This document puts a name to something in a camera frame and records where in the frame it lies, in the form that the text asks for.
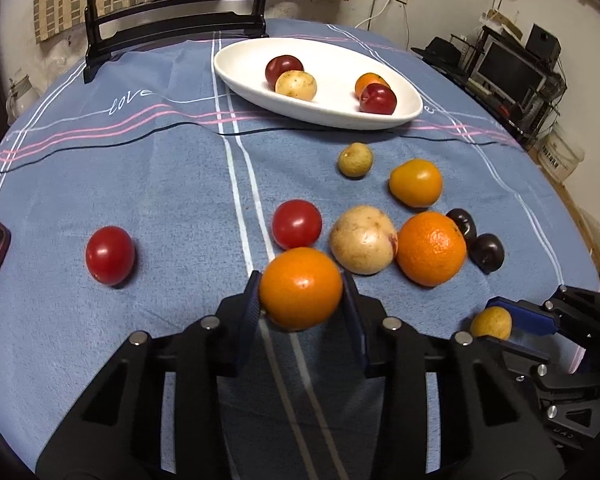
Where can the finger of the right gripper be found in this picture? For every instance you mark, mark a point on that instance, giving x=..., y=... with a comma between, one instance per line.
x=528, y=317
x=512, y=349

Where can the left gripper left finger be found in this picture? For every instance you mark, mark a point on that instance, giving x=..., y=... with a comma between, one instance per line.
x=153, y=410

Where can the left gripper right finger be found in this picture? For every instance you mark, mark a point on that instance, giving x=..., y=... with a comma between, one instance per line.
x=451, y=408

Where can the small green-yellow fruit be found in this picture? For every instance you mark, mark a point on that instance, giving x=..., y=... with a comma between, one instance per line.
x=355, y=161
x=494, y=322

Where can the dark purple plum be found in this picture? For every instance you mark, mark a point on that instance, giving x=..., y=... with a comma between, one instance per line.
x=487, y=252
x=465, y=223

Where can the large orange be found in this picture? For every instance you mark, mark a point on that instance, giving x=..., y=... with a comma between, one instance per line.
x=432, y=250

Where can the red tomato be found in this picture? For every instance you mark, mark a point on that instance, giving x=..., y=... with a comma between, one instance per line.
x=296, y=223
x=110, y=255

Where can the small yellow-orange tomato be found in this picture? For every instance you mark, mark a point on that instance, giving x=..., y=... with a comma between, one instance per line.
x=416, y=183

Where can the beige passion fruit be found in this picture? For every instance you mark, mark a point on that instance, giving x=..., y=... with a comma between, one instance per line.
x=363, y=240
x=296, y=84

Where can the small green-yellow fruit top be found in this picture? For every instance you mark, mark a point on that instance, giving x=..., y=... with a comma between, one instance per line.
x=355, y=161

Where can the orange tangerine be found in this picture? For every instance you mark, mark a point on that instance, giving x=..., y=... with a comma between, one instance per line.
x=367, y=79

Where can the large dark red plum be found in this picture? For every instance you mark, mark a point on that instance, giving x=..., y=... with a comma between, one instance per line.
x=279, y=65

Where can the white plastic bucket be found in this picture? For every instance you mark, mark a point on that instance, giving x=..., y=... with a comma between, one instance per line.
x=559, y=153

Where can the blue striped tablecloth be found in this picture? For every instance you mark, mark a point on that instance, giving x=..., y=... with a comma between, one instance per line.
x=157, y=145

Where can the black metal shelf desk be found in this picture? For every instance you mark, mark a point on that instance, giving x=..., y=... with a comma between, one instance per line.
x=456, y=58

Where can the computer monitor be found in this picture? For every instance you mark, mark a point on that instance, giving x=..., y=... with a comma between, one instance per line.
x=504, y=72

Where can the black speaker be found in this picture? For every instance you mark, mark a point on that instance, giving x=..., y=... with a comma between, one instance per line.
x=544, y=45

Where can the white oval plate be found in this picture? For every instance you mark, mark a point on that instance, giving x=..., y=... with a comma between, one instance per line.
x=241, y=66

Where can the white kettle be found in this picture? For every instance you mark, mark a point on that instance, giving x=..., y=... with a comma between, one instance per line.
x=22, y=94

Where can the round goldfish screen on stand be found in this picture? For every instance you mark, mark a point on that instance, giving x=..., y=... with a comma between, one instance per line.
x=101, y=50

